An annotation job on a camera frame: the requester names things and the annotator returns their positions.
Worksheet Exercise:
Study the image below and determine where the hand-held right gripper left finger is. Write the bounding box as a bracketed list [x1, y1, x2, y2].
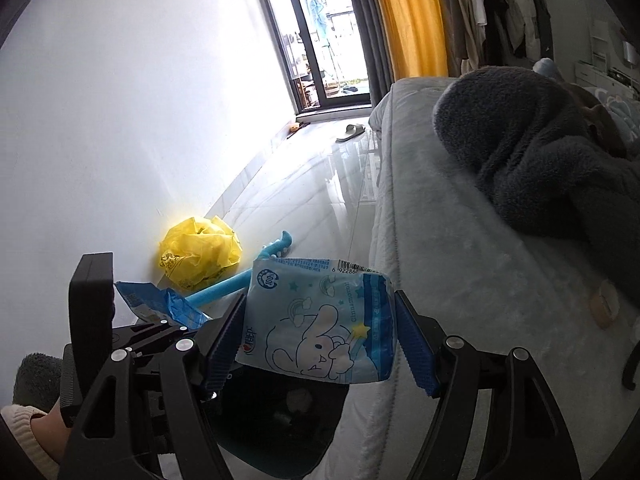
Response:
[57, 305, 247, 480]

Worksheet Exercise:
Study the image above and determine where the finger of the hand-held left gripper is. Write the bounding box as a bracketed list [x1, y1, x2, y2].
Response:
[114, 319, 203, 353]

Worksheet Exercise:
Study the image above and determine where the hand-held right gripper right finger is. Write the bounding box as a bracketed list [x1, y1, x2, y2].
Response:
[394, 290, 583, 480]

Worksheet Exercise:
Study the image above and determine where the blue cartoon tissue packet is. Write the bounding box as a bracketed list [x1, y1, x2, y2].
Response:
[235, 257, 398, 385]

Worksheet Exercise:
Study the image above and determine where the brown tape roll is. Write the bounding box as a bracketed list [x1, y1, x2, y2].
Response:
[589, 296, 615, 330]

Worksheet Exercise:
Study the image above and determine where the person's left forearm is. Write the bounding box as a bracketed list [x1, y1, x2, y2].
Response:
[0, 399, 76, 480]

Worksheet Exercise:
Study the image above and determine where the blue printed bag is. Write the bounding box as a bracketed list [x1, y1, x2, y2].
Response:
[114, 280, 213, 328]

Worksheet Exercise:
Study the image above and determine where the blue plastic stick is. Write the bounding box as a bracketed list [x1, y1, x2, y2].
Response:
[185, 230, 293, 307]

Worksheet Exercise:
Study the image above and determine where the yellow plastic bag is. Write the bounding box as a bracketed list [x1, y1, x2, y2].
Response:
[157, 215, 243, 295]

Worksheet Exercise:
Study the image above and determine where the grey slipper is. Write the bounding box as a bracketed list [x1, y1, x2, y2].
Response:
[336, 122, 368, 142]

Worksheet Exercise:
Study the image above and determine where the dark grey fleece blanket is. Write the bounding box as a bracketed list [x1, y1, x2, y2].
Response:
[432, 66, 640, 281]

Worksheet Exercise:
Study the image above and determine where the brown cloth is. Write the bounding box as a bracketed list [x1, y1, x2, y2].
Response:
[565, 82, 628, 158]

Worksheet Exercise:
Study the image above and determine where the light blue plush cloth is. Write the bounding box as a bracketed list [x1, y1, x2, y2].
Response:
[531, 57, 558, 81]

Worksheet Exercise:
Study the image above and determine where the grey curtain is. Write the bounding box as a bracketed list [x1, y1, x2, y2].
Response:
[345, 0, 396, 106]
[430, 0, 463, 78]

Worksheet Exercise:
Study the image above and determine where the blue patterned duvet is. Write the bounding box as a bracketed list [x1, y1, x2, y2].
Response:
[597, 87, 640, 141]

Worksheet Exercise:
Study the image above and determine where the white vanity table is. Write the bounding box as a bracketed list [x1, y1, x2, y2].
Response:
[572, 35, 640, 93]

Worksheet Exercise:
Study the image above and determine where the yellow curtain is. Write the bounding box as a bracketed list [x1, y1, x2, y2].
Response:
[367, 0, 448, 81]

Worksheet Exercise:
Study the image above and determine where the black framed sliding door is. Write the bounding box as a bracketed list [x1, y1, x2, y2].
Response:
[247, 0, 373, 113]

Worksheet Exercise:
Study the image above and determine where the beige coat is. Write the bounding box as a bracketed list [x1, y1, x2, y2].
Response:
[446, 0, 488, 76]

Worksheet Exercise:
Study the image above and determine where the blue hanging towel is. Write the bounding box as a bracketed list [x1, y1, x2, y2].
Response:
[300, 0, 331, 36]

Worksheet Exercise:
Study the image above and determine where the grey hanging garment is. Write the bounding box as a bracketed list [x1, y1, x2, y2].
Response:
[527, 0, 556, 61]

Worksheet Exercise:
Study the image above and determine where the black garment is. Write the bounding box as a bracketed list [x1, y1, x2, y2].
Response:
[470, 0, 526, 68]

